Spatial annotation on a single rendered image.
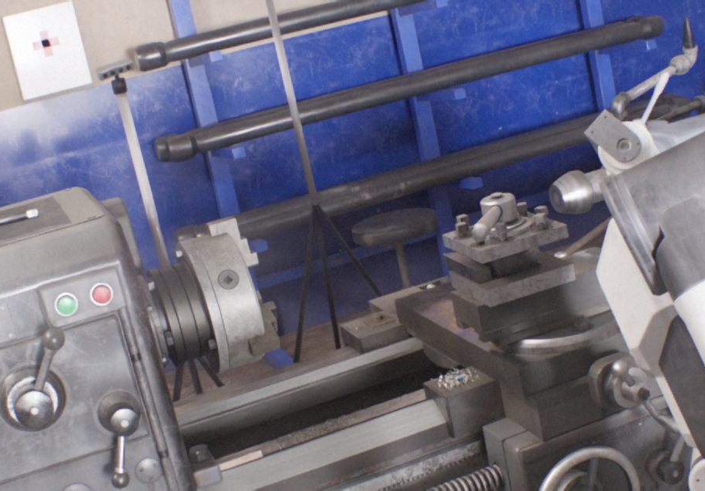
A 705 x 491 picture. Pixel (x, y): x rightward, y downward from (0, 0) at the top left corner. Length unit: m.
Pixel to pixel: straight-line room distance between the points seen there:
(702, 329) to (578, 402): 0.94
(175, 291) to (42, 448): 0.39
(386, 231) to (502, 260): 2.33
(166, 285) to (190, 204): 3.14
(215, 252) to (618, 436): 0.78
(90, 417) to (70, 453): 0.07
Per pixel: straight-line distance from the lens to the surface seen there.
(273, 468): 1.98
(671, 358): 1.20
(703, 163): 1.07
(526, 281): 1.94
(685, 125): 2.49
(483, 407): 2.05
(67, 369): 1.80
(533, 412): 1.95
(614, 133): 1.30
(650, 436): 2.08
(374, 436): 2.01
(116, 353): 1.80
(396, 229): 4.26
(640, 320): 1.19
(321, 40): 5.26
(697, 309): 1.05
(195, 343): 2.03
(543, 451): 1.96
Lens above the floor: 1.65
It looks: 14 degrees down
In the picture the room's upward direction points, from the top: 13 degrees counter-clockwise
